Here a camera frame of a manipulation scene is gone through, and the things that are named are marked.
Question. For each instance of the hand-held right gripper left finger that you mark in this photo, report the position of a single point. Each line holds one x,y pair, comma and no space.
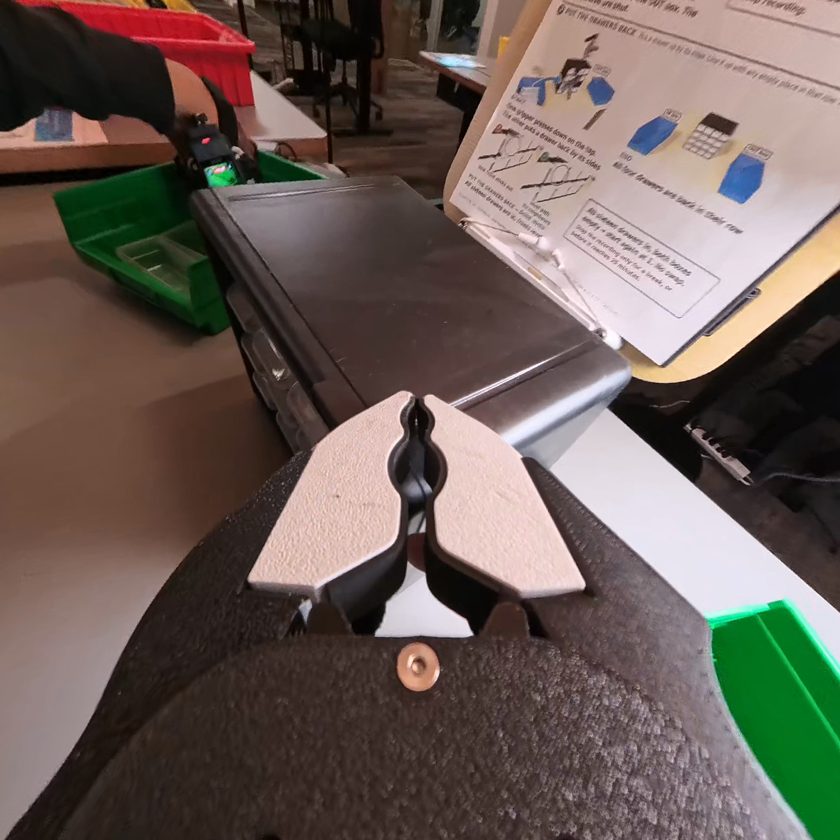
328,512

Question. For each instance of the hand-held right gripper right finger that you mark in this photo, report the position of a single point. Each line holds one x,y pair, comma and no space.
505,518

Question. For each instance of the green plastic storage bin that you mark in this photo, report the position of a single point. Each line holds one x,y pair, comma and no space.
781,722
105,216

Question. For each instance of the black drawer cabinet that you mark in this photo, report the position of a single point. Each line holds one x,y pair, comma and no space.
407,282

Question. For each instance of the person's left forearm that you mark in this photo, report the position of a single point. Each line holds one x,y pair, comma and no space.
79,65

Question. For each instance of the grey desk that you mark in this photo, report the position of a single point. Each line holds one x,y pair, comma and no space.
98,426

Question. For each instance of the person's left hand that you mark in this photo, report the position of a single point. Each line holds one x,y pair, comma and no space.
187,92

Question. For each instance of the red plastic bin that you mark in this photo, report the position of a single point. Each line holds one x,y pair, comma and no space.
164,39

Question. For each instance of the grid of clear drawers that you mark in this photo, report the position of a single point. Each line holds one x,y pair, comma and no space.
269,367

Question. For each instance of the black office chair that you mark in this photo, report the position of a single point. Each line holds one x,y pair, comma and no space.
348,39

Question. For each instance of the white power strip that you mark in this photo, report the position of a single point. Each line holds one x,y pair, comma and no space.
718,453

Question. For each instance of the printed instruction sheet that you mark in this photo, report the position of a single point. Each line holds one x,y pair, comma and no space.
656,164

